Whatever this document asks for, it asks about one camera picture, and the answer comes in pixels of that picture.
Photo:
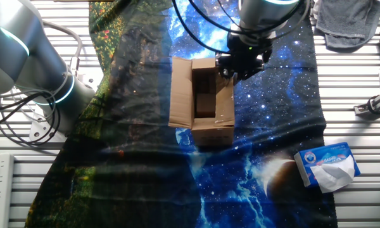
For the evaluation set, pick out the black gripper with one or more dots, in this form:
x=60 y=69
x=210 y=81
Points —
x=248 y=52

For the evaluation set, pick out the brown cardboard box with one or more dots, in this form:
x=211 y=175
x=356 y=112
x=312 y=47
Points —
x=180 y=95

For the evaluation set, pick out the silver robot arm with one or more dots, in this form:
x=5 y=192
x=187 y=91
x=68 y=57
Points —
x=25 y=69

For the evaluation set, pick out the blue galaxy print cloth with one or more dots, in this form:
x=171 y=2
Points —
x=272 y=126

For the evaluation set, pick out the grey towel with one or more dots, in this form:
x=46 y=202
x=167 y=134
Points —
x=345 y=19

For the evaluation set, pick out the blue tissue pack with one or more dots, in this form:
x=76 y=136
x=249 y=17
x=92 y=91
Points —
x=332 y=155

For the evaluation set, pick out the dark forest print cloth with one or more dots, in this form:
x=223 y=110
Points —
x=114 y=177

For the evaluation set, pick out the white power strip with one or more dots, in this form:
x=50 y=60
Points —
x=0 y=190

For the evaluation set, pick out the metal camera mount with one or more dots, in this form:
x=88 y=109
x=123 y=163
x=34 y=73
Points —
x=377 y=104

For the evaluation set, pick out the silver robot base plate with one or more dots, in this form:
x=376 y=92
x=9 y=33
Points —
x=38 y=133

